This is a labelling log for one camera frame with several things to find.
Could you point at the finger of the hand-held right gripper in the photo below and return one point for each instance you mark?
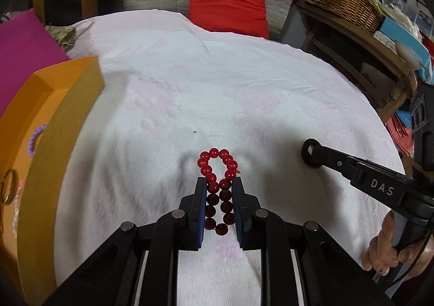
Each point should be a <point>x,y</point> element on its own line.
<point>335,160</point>

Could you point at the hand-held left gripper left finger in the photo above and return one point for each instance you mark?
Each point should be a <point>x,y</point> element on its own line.
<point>200,211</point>

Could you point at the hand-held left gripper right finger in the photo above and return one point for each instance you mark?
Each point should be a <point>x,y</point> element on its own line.
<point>239,211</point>

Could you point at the orange cardboard box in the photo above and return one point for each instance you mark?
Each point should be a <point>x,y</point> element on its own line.
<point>51,163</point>

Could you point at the metal bangle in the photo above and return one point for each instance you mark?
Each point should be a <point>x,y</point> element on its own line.
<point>16,185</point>

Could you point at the person's right hand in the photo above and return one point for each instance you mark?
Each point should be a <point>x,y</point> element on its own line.
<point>379,251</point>

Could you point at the red cloth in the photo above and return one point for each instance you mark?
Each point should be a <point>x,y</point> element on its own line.
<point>401,129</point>

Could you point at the white blanket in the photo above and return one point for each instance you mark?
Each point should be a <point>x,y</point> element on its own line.
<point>203,88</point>

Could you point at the white bowl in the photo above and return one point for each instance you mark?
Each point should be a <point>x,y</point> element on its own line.
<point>407,53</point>

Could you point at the wooden shelf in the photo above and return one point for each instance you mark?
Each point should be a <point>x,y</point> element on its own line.
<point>339,26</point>

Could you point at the teal box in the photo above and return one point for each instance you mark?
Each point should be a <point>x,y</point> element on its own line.
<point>400,32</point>

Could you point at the wicker basket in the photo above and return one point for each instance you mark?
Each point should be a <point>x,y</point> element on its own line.
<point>349,4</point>

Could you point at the red cushion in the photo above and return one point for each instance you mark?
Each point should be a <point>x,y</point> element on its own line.
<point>227,7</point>

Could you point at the beige crumpled cloth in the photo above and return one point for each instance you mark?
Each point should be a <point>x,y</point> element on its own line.
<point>64,38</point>

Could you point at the pink cushion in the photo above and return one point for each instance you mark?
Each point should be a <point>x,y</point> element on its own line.
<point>23,51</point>

